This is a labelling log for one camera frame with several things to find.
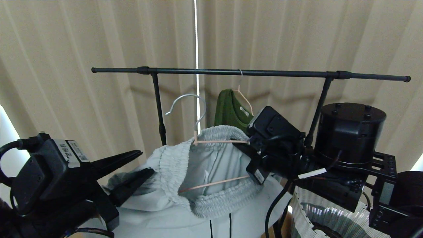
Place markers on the white laundry basket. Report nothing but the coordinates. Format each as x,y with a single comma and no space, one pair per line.
330,218

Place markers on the pale grey garment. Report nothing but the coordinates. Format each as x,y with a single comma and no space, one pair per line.
158,211

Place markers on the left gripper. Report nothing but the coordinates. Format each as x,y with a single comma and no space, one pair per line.
82,215

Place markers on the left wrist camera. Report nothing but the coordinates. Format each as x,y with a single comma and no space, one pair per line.
49,175

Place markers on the green sleeveless shirt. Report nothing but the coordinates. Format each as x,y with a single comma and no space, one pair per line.
228,112

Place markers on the beige curtain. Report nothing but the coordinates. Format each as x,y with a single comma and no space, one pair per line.
330,33

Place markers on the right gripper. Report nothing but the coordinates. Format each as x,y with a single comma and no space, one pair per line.
281,165

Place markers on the pink clothes hanger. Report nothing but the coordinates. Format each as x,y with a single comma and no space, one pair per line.
198,137
246,102

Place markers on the black clothes rack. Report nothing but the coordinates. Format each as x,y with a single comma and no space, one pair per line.
281,73

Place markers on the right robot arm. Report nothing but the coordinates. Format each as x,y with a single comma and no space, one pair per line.
350,138

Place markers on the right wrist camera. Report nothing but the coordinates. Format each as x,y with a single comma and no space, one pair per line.
274,127

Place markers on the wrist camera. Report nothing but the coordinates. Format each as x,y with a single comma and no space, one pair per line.
49,175
274,127

